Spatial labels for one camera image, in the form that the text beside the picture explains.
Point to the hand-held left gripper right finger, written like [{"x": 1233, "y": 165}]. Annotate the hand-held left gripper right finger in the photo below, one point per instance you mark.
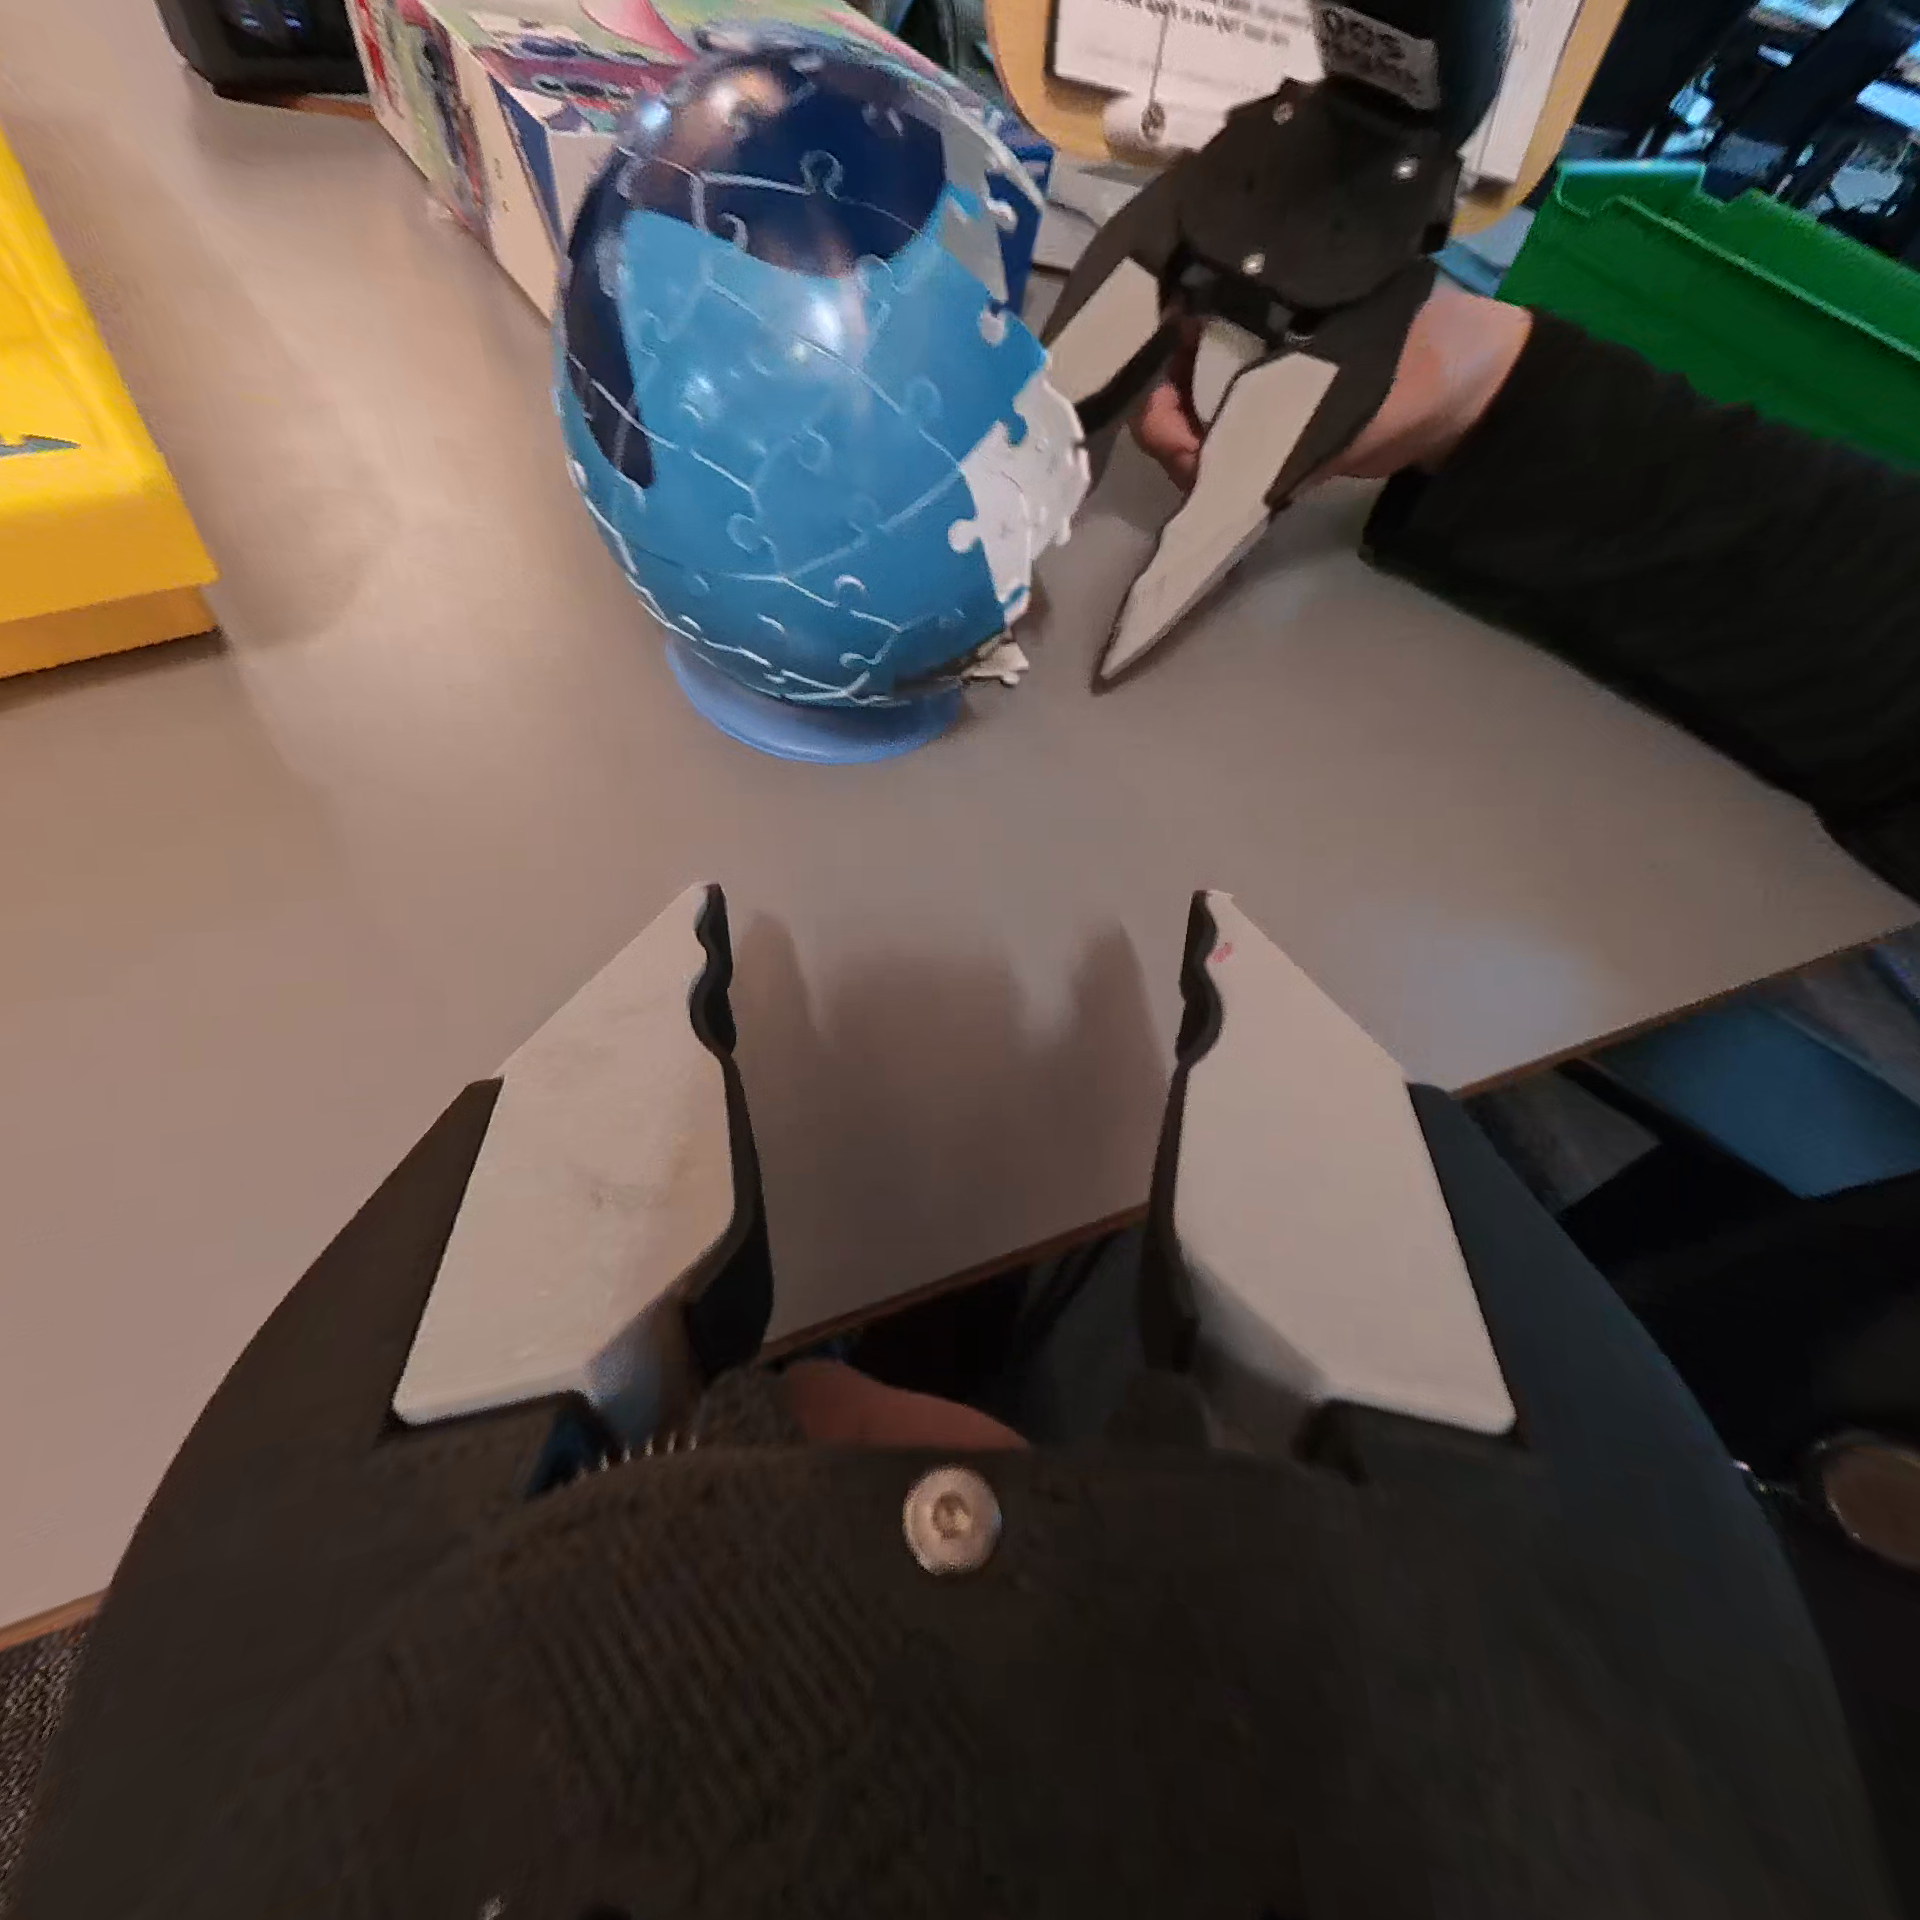
[{"x": 1319, "y": 1200}]

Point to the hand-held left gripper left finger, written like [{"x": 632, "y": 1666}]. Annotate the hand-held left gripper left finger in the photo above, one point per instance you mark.
[{"x": 586, "y": 1200}]

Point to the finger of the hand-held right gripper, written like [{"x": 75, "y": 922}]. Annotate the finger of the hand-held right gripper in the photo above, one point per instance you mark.
[
  {"x": 1214, "y": 523},
  {"x": 1110, "y": 338}
]

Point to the blue puzzle ball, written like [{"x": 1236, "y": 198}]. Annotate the blue puzzle ball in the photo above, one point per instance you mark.
[{"x": 779, "y": 451}]

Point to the blue ball stand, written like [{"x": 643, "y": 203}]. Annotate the blue ball stand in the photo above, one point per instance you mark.
[{"x": 810, "y": 726}]

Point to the yellow plastic bin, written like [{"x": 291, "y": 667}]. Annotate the yellow plastic bin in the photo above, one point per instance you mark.
[{"x": 75, "y": 494}]

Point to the person's right forearm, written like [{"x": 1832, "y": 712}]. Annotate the person's right forearm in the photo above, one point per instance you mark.
[{"x": 1680, "y": 555}]

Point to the colourful puzzle box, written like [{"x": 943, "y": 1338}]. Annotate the colourful puzzle box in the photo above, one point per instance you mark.
[{"x": 495, "y": 136}]

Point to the person's right hand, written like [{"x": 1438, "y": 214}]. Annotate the person's right hand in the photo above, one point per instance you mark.
[{"x": 1447, "y": 374}]

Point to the white paper sheet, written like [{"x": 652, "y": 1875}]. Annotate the white paper sheet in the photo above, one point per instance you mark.
[
  {"x": 1523, "y": 89},
  {"x": 1170, "y": 37}
]

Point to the green plastic bin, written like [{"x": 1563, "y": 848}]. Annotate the green plastic bin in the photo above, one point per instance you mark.
[{"x": 1724, "y": 300}]

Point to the blue chair seat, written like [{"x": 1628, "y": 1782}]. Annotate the blue chair seat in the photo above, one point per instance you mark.
[{"x": 1755, "y": 1109}]

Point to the black electronic device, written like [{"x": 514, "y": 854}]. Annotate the black electronic device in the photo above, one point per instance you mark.
[{"x": 254, "y": 37}]

